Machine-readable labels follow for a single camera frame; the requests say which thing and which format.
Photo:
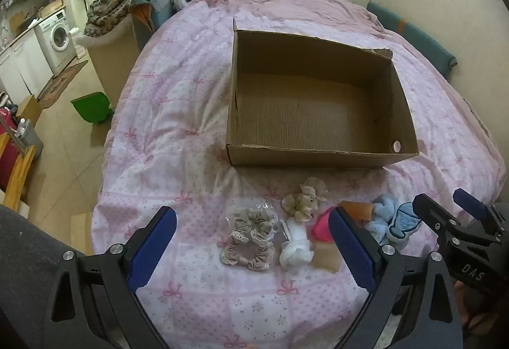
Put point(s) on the brown cardboard box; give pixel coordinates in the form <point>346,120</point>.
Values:
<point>302,110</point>

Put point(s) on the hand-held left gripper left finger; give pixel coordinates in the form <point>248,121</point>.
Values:
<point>155,245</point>

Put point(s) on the pink soft toy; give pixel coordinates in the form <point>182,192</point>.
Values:
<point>324,227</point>

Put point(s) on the beige scrunchie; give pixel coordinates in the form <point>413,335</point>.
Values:
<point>302,202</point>

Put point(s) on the red bag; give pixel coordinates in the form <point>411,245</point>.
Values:
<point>6,142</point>

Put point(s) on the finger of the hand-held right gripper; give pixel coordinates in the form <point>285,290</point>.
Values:
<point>473,206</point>
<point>433,217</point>

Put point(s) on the teal and orange cushion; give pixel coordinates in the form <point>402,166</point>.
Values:
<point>159,3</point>

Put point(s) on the teal wall pad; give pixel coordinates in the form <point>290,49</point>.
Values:
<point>417,39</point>

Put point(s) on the person's grey trouser leg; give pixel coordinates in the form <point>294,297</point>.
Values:
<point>28,253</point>

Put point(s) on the packet of beige scrunchies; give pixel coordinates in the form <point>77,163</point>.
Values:
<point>246,241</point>

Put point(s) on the beige armchair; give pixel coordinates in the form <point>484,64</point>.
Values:
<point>113,66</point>

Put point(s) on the light blue fluffy cloth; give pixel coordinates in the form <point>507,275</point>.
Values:
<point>379,213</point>

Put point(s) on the grey container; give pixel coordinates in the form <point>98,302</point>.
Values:
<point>30,140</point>

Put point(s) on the wooden chair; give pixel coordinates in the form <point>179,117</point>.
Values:
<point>20,174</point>

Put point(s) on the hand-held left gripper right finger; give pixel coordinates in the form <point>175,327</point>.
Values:
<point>350,249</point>

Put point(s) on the white washing machine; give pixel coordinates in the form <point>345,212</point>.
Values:
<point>57,37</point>

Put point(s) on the brown door mat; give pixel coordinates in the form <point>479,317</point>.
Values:
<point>61,82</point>

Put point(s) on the small cardboard floor box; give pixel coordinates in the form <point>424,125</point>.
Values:
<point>30,108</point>

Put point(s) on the white soft cloth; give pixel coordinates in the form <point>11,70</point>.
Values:
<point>296,249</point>

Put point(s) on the white kitchen cabinets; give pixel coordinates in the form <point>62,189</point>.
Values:
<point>24,62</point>

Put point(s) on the pink patterned quilt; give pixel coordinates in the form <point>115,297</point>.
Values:
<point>179,102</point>

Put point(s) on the green dustpan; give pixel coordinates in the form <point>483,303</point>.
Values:
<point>91,106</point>

